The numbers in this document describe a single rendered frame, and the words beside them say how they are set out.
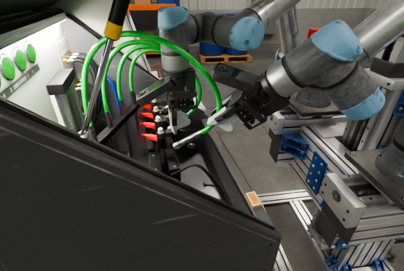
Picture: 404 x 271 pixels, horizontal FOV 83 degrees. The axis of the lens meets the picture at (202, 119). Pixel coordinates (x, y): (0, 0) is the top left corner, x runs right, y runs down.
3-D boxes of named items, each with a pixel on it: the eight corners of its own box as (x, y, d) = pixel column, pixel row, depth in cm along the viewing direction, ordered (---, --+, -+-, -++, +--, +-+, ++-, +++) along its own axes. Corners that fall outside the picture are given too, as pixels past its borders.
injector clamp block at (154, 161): (182, 198, 85) (180, 167, 78) (154, 204, 83) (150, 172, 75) (169, 146, 114) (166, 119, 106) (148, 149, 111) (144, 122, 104)
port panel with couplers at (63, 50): (91, 128, 86) (67, 43, 71) (80, 130, 86) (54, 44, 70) (95, 113, 97) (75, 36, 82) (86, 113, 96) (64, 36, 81)
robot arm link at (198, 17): (234, 43, 65) (206, 49, 59) (207, 38, 72) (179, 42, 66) (236, 12, 61) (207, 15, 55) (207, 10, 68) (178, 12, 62)
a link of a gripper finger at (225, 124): (217, 142, 61) (243, 126, 55) (201, 128, 59) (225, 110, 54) (220, 134, 63) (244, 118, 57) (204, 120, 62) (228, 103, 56)
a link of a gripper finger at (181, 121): (192, 136, 72) (191, 110, 68) (173, 139, 71) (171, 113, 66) (189, 131, 75) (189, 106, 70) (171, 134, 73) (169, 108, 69)
